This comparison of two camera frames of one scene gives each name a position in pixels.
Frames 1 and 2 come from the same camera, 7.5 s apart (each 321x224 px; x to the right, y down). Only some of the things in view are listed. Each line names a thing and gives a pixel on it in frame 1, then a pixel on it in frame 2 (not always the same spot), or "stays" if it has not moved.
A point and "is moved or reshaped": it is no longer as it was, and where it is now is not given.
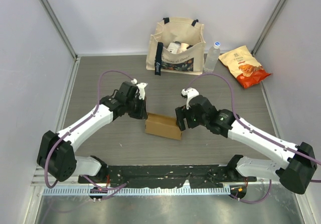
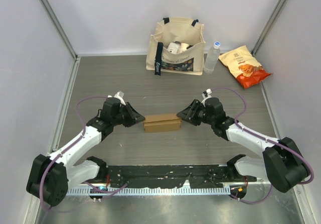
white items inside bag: (177, 48) stays
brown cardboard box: (163, 125) is moved or reshaped
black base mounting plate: (170, 176) stays
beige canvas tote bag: (176, 45) stays
